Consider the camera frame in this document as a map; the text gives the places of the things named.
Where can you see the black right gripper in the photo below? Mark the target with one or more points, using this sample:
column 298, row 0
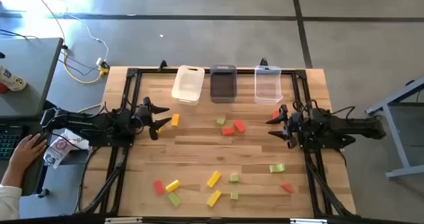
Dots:
column 293, row 126

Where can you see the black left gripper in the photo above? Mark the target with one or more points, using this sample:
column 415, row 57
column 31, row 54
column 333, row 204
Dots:
column 144, row 116

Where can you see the small red wooden block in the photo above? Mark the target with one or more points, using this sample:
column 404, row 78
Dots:
column 275, row 114

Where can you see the small yellow wooden block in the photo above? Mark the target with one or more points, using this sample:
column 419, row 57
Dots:
column 160, row 131

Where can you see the yellow rectangular wooden block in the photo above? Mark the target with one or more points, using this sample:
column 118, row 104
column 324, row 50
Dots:
column 175, row 120

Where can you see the red rectangular wooden block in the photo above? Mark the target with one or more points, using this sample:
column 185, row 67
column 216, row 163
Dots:
column 239, row 126
column 158, row 188
column 228, row 131

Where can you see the long green wooden block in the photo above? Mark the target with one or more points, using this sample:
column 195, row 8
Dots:
column 277, row 168

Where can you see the small green wooden block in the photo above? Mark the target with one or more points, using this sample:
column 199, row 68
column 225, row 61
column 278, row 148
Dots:
column 221, row 121

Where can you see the red triangular wooden block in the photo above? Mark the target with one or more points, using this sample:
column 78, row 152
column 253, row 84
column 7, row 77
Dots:
column 287, row 187

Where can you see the green wooden cube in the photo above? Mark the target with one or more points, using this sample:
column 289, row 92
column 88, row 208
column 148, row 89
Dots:
column 234, row 195
column 234, row 178

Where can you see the yellow wooden cylinder block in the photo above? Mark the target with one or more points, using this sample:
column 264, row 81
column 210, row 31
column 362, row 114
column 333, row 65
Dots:
column 172, row 186

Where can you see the long yellow wooden block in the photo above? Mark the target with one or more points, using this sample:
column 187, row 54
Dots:
column 214, row 179
column 214, row 198

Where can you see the green rectangular wooden block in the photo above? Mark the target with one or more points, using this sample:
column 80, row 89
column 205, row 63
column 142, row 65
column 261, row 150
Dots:
column 174, row 199

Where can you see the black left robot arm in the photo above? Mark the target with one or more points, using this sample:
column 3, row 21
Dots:
column 86, row 119

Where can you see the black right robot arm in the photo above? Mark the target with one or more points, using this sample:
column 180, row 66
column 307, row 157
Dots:
column 351, row 124

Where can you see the white plastic bin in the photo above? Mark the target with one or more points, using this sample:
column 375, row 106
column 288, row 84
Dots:
column 187, row 85

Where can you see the clear plastic bin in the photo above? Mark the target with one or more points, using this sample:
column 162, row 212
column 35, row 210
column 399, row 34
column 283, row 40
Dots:
column 267, row 85

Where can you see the black clamp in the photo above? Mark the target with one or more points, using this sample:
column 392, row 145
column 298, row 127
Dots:
column 263, row 61
column 162, row 65

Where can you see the grey plastic bin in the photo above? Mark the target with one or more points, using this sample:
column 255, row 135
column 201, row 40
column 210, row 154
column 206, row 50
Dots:
column 223, row 86

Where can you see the white power adapter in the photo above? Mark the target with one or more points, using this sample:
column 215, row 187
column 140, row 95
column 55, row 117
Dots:
column 99, row 62

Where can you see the white plastic bag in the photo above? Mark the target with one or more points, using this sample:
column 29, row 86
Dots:
column 79, row 144

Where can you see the white printed snack bag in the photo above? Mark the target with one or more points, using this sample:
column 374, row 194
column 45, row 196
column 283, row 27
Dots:
column 56, row 151

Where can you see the grey desk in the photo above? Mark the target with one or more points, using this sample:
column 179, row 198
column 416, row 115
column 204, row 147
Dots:
column 30, row 71

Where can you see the person's hand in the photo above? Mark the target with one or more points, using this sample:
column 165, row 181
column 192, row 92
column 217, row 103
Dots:
column 26, row 151

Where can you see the black desk caster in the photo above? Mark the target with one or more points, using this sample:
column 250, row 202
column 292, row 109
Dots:
column 43, row 193

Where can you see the white printed bottle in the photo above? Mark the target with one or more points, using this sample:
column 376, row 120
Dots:
column 11, row 79

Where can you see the black backlit keyboard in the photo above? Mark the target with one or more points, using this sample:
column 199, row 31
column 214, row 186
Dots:
column 8, row 141

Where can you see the red round object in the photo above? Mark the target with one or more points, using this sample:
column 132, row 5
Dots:
column 3, row 89

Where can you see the black aluminium table frame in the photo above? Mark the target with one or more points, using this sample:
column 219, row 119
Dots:
column 155, row 71

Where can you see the silver metal bracket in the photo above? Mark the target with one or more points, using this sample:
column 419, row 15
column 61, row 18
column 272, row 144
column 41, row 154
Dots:
column 308, row 221
column 122, row 220

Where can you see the grey-blue table frame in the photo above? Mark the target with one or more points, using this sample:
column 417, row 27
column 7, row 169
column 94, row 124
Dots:
column 394, row 97

